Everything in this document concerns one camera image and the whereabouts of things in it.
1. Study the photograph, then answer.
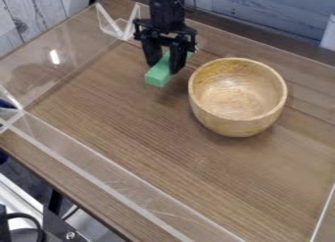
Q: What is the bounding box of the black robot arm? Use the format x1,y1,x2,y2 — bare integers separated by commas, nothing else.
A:
132,0,198,74

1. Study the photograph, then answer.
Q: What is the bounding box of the light wooden bowl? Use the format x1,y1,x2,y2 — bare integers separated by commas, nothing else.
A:
188,58,288,137

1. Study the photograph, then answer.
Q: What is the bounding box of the black metal table bracket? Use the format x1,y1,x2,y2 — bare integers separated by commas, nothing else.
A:
41,190,91,242

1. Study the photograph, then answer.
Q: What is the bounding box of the clear acrylic corner bracket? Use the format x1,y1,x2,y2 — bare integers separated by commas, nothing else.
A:
96,3,141,41

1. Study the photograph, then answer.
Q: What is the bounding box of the green rectangular block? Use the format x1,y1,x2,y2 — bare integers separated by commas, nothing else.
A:
144,52,172,88

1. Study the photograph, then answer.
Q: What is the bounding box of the black cable loop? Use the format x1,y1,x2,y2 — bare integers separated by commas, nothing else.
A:
0,205,47,242

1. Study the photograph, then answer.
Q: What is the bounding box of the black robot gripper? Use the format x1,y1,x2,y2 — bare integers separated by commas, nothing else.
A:
132,19,198,74

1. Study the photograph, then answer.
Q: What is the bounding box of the clear acrylic tray wall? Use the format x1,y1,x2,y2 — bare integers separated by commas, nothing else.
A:
0,6,335,242

